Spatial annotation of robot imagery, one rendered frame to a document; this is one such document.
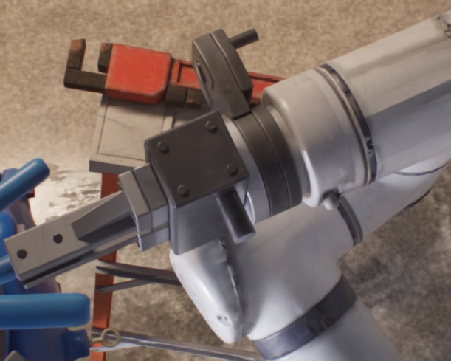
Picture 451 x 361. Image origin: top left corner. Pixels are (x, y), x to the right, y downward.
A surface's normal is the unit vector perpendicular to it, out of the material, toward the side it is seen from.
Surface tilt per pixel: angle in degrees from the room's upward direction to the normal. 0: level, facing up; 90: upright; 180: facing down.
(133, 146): 0
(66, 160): 0
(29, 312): 0
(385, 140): 40
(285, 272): 17
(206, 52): 23
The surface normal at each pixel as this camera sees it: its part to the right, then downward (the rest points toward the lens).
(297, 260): 0.36, -0.09
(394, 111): 0.20, 0.04
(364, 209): 0.42, 0.25
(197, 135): 0.03, -0.29
